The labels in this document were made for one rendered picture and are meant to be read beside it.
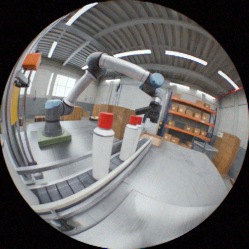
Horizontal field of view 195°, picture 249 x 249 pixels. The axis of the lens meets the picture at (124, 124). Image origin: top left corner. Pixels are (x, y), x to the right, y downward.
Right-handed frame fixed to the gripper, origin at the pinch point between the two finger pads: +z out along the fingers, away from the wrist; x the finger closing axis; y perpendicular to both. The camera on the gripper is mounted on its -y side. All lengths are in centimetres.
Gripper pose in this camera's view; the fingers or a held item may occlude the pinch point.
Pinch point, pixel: (141, 130)
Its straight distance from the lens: 42.9
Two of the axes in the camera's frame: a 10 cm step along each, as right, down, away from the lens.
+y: 8.1, 2.7, -5.1
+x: 3.7, 4.4, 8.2
